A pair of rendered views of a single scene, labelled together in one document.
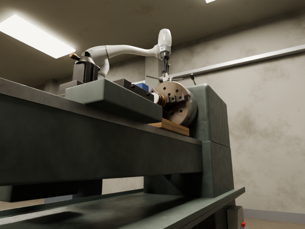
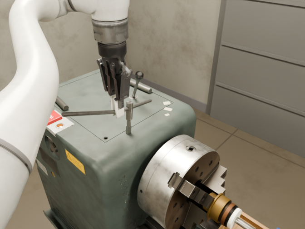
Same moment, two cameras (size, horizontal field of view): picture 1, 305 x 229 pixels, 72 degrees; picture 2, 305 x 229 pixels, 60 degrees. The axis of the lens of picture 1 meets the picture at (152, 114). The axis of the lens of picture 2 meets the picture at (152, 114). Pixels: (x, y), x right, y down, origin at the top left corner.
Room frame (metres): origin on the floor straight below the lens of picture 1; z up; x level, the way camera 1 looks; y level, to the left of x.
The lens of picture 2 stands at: (1.27, 0.54, 1.81)
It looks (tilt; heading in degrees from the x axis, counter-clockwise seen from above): 34 degrees down; 283
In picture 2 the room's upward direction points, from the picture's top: straight up
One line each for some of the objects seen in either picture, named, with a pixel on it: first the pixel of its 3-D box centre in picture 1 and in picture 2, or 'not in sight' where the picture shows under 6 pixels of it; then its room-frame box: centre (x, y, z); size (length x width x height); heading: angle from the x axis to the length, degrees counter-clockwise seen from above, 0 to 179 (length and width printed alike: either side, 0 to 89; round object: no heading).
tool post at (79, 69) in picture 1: (86, 77); not in sight; (0.81, 0.27, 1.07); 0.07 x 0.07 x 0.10; 59
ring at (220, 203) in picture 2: (158, 101); (219, 208); (1.17, -0.03, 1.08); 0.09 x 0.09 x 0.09; 59
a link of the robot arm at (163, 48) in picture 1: (164, 50); (110, 29); (1.52, -0.10, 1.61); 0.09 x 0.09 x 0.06
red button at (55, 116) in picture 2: not in sight; (51, 118); (1.80, -0.15, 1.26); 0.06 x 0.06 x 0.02; 59
